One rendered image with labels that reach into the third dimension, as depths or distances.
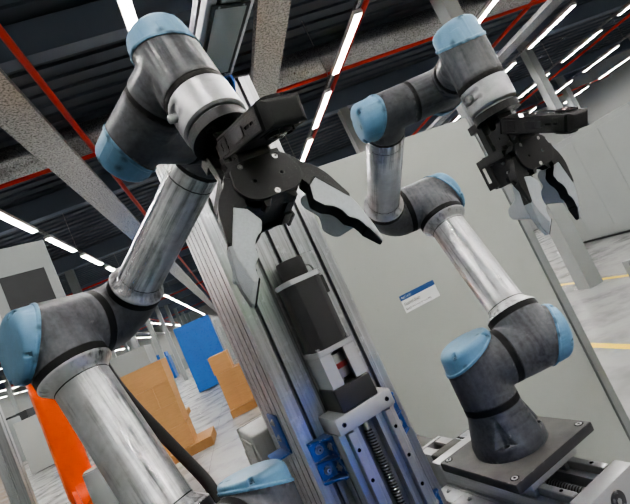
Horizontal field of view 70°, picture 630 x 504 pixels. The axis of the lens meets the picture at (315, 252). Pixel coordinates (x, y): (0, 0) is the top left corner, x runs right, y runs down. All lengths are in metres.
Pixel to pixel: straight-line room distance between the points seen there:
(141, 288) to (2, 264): 3.26
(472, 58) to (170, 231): 0.54
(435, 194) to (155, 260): 0.69
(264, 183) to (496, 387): 0.69
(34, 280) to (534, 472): 3.63
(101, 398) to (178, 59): 0.49
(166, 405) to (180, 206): 7.44
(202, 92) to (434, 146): 1.99
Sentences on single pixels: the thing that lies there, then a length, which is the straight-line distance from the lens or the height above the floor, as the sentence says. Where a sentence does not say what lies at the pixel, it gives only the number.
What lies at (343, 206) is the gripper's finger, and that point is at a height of 1.55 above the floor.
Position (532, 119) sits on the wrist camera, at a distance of 0.74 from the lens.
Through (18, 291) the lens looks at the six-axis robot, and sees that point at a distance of 4.00.
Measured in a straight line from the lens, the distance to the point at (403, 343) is 2.05.
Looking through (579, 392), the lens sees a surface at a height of 0.51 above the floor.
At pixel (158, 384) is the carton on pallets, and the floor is 1.23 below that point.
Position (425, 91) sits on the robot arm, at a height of 1.72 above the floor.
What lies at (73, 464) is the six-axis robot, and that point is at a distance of 4.12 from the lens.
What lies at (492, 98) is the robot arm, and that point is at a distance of 0.77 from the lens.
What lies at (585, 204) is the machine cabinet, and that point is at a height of 0.82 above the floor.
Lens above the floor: 1.48
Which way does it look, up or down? 5 degrees up
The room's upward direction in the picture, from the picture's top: 25 degrees counter-clockwise
